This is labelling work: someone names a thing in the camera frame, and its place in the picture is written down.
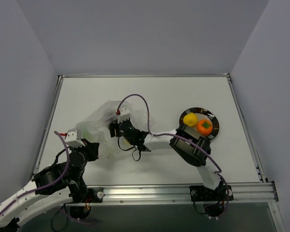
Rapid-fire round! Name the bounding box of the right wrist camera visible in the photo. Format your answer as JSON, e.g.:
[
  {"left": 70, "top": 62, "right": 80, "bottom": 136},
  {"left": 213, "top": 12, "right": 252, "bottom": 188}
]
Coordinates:
[{"left": 116, "top": 107, "right": 131, "bottom": 125}]

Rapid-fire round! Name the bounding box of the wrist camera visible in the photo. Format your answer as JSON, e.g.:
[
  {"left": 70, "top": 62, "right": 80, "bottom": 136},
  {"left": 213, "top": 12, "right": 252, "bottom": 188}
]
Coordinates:
[
  {"left": 116, "top": 107, "right": 131, "bottom": 125},
  {"left": 65, "top": 129, "right": 85, "bottom": 147}
]

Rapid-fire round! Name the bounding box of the black rimmed plate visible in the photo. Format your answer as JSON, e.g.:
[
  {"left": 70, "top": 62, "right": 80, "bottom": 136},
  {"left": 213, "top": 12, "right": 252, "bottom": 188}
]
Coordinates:
[{"left": 179, "top": 107, "right": 219, "bottom": 140}]

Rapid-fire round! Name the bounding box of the yellow fake lemon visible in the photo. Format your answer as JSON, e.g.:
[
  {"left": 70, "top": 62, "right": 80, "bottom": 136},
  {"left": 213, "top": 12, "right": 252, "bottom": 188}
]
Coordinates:
[{"left": 183, "top": 113, "right": 198, "bottom": 128}]

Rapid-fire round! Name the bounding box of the aluminium front rail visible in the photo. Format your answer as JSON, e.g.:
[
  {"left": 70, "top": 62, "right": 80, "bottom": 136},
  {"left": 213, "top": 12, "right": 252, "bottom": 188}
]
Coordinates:
[{"left": 88, "top": 183, "right": 278, "bottom": 205}]

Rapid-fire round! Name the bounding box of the orange fake fruit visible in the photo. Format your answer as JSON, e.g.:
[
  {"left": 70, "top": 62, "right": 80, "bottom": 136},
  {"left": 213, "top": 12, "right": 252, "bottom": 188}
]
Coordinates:
[{"left": 196, "top": 119, "right": 213, "bottom": 136}]

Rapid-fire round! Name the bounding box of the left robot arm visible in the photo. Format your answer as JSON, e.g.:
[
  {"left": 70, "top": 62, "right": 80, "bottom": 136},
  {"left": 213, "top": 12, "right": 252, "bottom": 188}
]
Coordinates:
[{"left": 0, "top": 139, "right": 99, "bottom": 229}]

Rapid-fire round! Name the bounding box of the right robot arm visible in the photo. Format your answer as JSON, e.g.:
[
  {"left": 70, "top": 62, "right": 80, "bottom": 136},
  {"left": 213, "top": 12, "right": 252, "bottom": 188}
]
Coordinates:
[{"left": 108, "top": 120, "right": 222, "bottom": 200}]

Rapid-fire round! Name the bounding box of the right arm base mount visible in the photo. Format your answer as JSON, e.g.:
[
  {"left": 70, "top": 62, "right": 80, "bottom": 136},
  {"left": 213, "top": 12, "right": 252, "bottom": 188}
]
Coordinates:
[{"left": 189, "top": 185, "right": 234, "bottom": 219}]

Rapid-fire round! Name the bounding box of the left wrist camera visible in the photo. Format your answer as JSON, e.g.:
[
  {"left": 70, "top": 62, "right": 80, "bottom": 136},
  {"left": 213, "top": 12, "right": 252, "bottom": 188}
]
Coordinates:
[{"left": 65, "top": 129, "right": 85, "bottom": 147}]

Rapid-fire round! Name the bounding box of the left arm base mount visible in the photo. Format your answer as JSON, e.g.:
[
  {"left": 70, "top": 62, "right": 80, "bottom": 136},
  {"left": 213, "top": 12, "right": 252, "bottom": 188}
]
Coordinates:
[{"left": 69, "top": 187, "right": 104, "bottom": 219}]

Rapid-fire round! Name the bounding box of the green fake fruit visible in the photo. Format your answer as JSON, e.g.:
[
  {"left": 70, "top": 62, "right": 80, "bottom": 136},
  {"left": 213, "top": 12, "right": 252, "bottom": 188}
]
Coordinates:
[{"left": 84, "top": 131, "right": 92, "bottom": 139}]

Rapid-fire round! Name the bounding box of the translucent plastic bag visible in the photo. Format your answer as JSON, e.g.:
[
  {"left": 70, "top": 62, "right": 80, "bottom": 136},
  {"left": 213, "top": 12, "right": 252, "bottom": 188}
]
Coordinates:
[{"left": 76, "top": 99, "right": 157, "bottom": 174}]

